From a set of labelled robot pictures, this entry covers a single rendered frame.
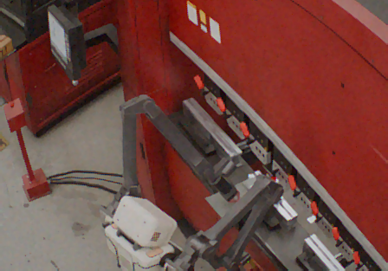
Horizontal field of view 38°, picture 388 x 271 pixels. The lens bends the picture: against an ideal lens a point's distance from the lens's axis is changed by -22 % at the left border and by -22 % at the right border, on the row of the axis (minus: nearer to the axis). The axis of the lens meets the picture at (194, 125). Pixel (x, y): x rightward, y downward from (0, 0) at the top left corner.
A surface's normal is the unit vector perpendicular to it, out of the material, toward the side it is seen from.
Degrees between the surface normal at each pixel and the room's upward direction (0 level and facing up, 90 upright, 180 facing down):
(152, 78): 90
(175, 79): 90
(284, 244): 0
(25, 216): 0
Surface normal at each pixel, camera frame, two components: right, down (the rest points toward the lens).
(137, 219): -0.59, -0.17
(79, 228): -0.07, -0.77
